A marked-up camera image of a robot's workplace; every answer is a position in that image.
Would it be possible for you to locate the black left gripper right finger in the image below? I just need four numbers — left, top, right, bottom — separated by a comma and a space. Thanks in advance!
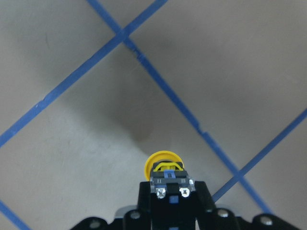
195, 181, 241, 230

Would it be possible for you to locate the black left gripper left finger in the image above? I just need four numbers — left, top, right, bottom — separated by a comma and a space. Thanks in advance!
122, 182, 152, 230

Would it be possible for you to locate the yellow push button switch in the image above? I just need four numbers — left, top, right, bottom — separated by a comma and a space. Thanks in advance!
144, 150, 195, 200

